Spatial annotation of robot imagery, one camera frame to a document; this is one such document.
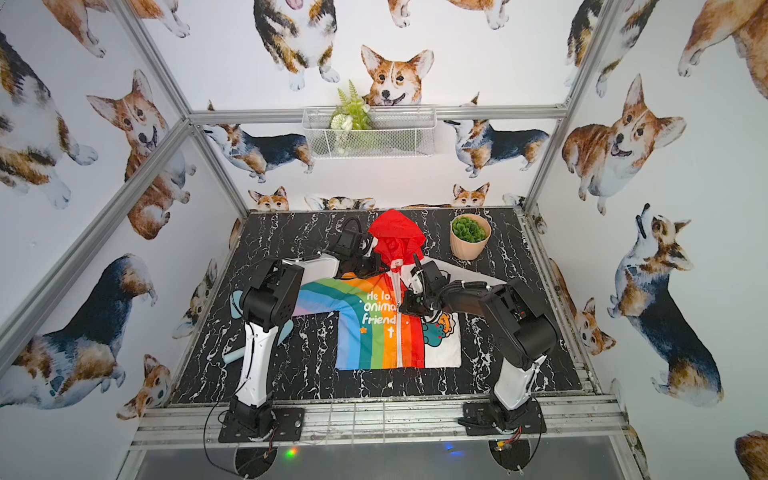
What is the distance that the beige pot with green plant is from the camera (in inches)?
39.2

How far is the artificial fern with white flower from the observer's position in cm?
82

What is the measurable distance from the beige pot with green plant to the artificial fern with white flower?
0.44 metres
